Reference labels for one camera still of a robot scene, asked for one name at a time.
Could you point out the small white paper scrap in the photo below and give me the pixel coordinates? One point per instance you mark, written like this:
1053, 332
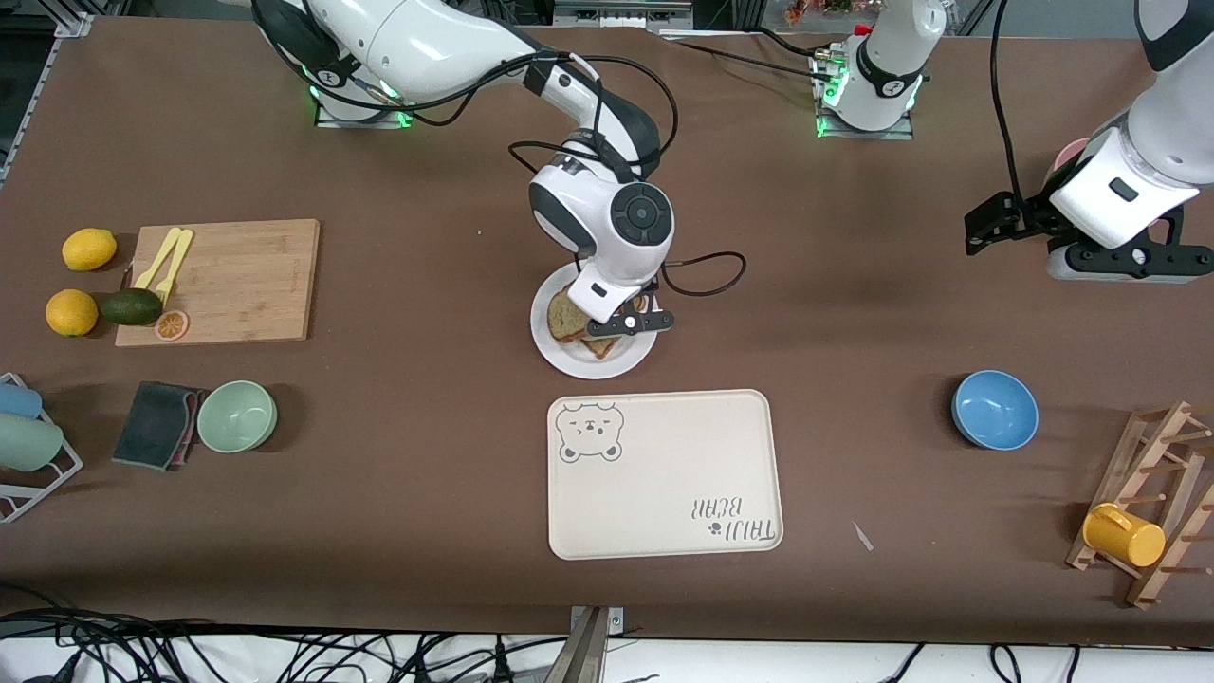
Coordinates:
862, 536

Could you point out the metal camera pole bracket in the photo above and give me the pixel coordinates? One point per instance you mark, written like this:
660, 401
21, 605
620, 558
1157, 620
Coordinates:
588, 650

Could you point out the beige bear print tray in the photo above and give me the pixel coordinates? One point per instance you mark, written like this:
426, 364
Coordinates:
664, 474

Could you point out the yellow lemon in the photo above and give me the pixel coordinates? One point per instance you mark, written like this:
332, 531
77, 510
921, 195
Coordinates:
89, 249

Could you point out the plain brown bread slice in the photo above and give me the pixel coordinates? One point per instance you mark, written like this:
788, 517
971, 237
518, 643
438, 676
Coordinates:
566, 318

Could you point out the pale green bowl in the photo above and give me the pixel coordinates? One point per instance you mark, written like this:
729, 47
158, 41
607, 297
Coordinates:
237, 417

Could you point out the orange-yellow lemon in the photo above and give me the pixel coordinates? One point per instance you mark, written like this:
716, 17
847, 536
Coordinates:
72, 313

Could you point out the wooden cutting board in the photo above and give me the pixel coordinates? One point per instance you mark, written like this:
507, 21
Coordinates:
247, 285

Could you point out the dark green avocado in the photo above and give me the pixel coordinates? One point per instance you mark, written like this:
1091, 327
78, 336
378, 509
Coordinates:
133, 307

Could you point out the pink bowl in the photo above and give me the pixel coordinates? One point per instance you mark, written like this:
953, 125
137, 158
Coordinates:
1067, 161

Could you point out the white round plate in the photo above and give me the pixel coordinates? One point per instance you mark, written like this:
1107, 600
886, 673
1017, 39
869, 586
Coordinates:
569, 360

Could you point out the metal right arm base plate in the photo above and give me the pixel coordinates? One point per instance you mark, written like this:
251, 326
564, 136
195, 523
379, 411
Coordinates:
365, 123

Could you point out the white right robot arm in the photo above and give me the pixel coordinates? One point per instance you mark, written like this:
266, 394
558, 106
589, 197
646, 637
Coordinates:
427, 43

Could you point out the orange slice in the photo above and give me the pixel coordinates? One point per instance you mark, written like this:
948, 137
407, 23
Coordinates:
172, 325

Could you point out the pale green cup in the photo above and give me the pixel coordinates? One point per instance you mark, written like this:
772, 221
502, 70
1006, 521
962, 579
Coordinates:
28, 443

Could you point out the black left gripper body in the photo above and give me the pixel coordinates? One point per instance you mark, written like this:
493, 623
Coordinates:
1028, 214

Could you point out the light blue cup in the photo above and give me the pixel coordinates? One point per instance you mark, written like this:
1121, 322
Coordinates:
19, 400

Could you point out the grey metal box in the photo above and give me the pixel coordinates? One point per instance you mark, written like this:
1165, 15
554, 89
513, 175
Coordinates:
621, 14

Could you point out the colourful flower bunch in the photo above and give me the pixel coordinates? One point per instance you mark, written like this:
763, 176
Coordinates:
820, 9

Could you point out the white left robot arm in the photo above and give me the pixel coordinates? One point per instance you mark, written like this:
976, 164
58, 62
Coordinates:
887, 66

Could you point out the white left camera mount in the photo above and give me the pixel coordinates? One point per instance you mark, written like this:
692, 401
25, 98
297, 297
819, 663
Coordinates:
1119, 194

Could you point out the dark grey folded cloth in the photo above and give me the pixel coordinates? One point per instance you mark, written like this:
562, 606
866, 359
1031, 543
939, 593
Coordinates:
152, 425

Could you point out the blue bowl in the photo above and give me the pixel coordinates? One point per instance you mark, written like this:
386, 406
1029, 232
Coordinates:
994, 410

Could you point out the yellow cup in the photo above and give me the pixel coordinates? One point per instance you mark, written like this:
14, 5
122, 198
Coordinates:
1124, 537

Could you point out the wooden cup rack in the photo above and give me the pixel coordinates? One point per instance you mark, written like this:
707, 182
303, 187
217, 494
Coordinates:
1176, 474

